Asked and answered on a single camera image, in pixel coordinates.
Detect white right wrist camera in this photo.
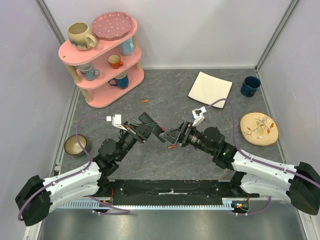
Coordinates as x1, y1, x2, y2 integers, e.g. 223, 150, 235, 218
191, 106, 207, 127

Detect black remote control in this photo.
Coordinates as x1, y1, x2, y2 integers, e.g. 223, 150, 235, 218
138, 112, 165, 138

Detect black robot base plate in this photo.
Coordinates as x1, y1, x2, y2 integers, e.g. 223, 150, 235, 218
96, 179, 248, 205

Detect orange mug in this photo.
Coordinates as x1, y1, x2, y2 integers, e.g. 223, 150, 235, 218
107, 54, 124, 69

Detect beige ceramic mug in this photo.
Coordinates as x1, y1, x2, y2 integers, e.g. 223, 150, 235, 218
67, 22, 98, 51

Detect slotted cable duct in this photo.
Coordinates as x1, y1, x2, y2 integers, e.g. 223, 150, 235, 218
58, 198, 248, 212

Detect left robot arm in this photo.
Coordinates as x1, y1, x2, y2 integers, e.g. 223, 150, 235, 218
15, 120, 163, 226

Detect white square plate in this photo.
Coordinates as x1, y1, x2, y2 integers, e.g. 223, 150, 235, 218
188, 71, 233, 106

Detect grey blue mug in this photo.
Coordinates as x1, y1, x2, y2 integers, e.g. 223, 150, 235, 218
78, 62, 100, 81

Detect brown ceramic bowl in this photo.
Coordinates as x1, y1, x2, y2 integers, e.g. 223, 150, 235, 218
64, 134, 88, 156

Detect pink dotted plate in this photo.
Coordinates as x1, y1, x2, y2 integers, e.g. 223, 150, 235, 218
91, 11, 133, 41

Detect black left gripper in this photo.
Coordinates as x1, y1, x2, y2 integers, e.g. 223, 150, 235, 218
116, 121, 158, 162

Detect light blue mug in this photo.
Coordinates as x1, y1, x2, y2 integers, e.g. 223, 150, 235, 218
118, 37, 135, 56

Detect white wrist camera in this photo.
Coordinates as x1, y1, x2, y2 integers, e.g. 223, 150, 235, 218
105, 114, 127, 131
191, 106, 207, 127

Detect navy blue mug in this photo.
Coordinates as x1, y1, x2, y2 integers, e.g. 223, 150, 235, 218
240, 76, 261, 97

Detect round wooden bird plate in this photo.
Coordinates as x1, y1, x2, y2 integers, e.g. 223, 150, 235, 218
239, 112, 279, 147

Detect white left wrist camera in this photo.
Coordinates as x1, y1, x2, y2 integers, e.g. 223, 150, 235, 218
105, 114, 127, 131

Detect dark teal mug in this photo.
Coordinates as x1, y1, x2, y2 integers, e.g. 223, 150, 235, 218
108, 71, 129, 90

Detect pink three-tier shelf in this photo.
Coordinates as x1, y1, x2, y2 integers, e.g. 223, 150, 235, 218
58, 19, 145, 108

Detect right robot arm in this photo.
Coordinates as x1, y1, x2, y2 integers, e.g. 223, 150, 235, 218
160, 122, 320, 216

